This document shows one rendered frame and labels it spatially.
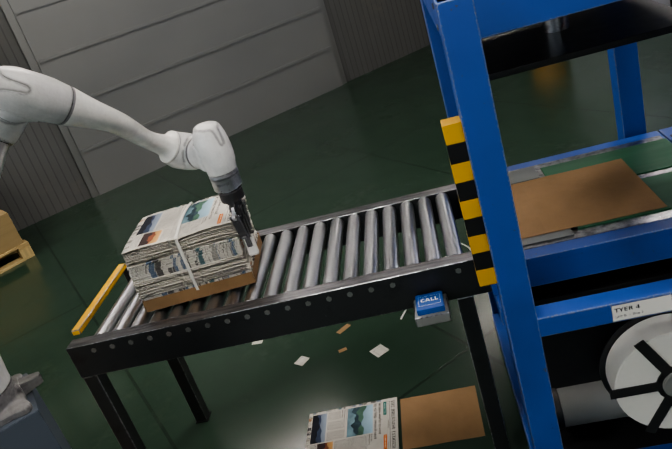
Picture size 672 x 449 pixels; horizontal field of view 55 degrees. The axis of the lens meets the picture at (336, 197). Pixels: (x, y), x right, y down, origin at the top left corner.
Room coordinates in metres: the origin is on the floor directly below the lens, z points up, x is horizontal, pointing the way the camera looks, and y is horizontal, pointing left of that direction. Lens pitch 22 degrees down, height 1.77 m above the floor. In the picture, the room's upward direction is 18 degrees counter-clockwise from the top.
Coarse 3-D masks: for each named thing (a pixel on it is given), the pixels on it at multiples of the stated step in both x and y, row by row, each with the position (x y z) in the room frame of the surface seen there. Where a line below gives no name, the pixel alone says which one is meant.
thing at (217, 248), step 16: (208, 208) 2.05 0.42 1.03; (224, 208) 2.00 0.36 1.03; (192, 224) 1.96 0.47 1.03; (208, 224) 1.90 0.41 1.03; (224, 224) 1.87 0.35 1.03; (192, 240) 1.88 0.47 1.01; (208, 240) 1.88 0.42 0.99; (224, 240) 1.88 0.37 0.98; (240, 240) 1.90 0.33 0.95; (256, 240) 2.10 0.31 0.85; (208, 256) 1.88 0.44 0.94; (224, 256) 1.87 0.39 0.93; (240, 256) 1.86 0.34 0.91; (208, 272) 1.88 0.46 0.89; (224, 272) 1.87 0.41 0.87; (240, 272) 1.87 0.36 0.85
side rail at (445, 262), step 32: (448, 256) 1.67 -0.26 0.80; (320, 288) 1.71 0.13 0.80; (352, 288) 1.67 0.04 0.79; (384, 288) 1.66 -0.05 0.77; (416, 288) 1.64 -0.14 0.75; (448, 288) 1.62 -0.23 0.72; (480, 288) 1.61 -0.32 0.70; (160, 320) 1.83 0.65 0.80; (192, 320) 1.77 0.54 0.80; (224, 320) 1.74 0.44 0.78; (256, 320) 1.73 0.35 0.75; (288, 320) 1.71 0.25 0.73; (320, 320) 1.69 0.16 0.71; (352, 320) 1.68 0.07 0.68; (96, 352) 1.82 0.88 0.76; (128, 352) 1.80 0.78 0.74; (160, 352) 1.79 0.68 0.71; (192, 352) 1.77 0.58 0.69
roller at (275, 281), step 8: (288, 232) 2.19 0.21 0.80; (280, 240) 2.14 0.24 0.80; (288, 240) 2.13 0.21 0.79; (280, 248) 2.07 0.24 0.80; (288, 248) 2.08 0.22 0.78; (280, 256) 2.01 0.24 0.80; (288, 256) 2.04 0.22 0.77; (272, 264) 1.98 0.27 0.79; (280, 264) 1.96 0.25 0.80; (272, 272) 1.91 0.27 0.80; (280, 272) 1.91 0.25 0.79; (272, 280) 1.86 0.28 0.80; (280, 280) 1.87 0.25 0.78; (272, 288) 1.81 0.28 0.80; (280, 288) 1.84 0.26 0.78; (264, 296) 1.78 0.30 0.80
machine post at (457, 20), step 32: (448, 0) 1.40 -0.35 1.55; (448, 32) 1.40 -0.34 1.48; (448, 64) 1.41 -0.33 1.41; (480, 64) 1.39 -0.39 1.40; (480, 96) 1.39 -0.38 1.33; (480, 128) 1.40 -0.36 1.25; (480, 160) 1.40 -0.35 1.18; (480, 192) 1.40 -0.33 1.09; (512, 224) 1.39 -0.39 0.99; (512, 256) 1.39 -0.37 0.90; (512, 288) 1.40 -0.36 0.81; (512, 320) 1.40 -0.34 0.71; (512, 352) 1.43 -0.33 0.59; (544, 384) 1.39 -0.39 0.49; (544, 416) 1.40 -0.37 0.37; (544, 448) 1.40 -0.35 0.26
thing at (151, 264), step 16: (176, 208) 2.15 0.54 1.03; (144, 224) 2.09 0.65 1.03; (160, 224) 2.04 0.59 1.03; (128, 240) 1.99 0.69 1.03; (144, 240) 1.94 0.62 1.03; (160, 240) 1.90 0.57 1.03; (128, 256) 1.90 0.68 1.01; (144, 256) 1.89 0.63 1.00; (160, 256) 1.89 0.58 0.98; (144, 272) 1.90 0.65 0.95; (160, 272) 1.89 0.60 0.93; (176, 272) 1.88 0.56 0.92; (144, 288) 1.89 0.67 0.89; (160, 288) 1.89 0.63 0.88; (176, 288) 1.89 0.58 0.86
